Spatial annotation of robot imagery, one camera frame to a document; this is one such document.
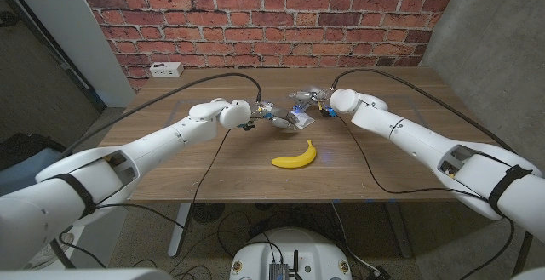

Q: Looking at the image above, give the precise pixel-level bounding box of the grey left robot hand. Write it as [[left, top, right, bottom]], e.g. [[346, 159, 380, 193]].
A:
[[250, 100, 301, 131]]

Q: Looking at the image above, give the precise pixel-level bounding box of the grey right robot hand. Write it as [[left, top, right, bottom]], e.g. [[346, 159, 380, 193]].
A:
[[289, 87, 337, 117]]

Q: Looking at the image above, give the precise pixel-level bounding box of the white paper shipping label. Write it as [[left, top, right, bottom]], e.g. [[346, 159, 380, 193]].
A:
[[293, 111, 316, 130]]

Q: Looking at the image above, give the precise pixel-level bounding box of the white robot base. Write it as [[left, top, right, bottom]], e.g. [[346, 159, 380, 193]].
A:
[[229, 226, 353, 280]]

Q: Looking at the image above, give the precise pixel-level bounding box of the yellow toy banana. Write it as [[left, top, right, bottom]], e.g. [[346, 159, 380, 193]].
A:
[[271, 139, 318, 170]]

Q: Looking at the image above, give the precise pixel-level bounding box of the red brick print backdrop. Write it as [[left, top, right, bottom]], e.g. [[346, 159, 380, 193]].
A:
[[70, 0, 465, 92]]

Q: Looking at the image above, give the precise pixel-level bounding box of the white power strip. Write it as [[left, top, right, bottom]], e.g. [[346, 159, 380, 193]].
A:
[[148, 61, 185, 78]]

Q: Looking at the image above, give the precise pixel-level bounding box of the black round floor disc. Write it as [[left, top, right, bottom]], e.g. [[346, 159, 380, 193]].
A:
[[190, 203, 226, 225]]

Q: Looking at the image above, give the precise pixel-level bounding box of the white table leg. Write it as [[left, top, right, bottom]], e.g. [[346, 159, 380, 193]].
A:
[[168, 203, 192, 259]]

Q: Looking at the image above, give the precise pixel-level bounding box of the small grey electronics box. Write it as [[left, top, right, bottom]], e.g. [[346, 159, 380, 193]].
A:
[[268, 262, 290, 280]]

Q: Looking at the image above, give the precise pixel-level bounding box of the grey table leg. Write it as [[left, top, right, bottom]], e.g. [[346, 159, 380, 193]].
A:
[[385, 202, 413, 259]]

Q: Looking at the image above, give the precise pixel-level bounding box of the black bag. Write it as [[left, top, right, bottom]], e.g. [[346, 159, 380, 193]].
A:
[[0, 132, 61, 170]]

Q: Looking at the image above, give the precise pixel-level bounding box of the blue storage bin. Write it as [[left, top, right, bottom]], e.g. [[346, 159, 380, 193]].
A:
[[0, 154, 53, 196]]

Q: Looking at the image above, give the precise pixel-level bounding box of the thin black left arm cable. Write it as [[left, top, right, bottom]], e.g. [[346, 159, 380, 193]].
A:
[[95, 127, 233, 232]]

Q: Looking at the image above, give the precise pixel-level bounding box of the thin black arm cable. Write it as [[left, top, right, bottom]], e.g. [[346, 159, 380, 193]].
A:
[[338, 116, 486, 196], [95, 127, 233, 232]]

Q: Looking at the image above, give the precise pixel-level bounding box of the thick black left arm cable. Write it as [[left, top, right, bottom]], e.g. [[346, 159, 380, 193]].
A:
[[63, 71, 263, 157]]

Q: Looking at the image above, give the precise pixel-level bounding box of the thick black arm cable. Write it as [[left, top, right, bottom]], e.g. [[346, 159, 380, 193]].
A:
[[63, 71, 263, 157], [330, 67, 533, 280]]

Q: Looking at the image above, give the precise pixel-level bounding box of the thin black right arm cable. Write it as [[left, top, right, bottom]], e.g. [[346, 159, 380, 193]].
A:
[[338, 116, 486, 196]]

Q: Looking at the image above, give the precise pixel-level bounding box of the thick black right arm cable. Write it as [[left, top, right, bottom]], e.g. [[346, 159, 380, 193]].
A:
[[330, 67, 533, 280]]

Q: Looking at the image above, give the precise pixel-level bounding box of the white floor cable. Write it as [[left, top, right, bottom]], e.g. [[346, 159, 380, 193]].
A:
[[331, 203, 381, 276]]

